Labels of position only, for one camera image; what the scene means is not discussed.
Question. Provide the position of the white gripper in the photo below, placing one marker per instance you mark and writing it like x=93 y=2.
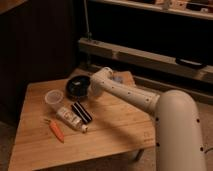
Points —
x=94 y=90

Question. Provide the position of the translucent plastic cup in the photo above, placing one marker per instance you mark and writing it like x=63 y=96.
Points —
x=54 y=99

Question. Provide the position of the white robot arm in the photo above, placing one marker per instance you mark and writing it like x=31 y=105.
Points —
x=178 y=129

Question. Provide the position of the black ceramic bowl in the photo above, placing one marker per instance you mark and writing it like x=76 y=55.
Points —
x=77 y=86

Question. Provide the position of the black white striped block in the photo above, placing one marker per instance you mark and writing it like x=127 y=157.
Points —
x=79 y=110

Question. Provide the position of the cardboard piece with blue item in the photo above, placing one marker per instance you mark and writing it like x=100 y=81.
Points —
x=124 y=77

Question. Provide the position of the long wooden beam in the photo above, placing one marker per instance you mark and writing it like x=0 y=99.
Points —
x=144 y=59

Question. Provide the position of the metal vertical pole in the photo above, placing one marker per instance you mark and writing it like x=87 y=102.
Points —
x=88 y=33

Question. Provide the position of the orange toy carrot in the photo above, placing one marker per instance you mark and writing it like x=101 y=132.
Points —
x=55 y=129

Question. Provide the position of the wooden table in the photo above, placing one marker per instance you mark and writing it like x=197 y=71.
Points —
x=116 y=127

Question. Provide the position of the black handle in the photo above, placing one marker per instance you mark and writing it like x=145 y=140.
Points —
x=190 y=64

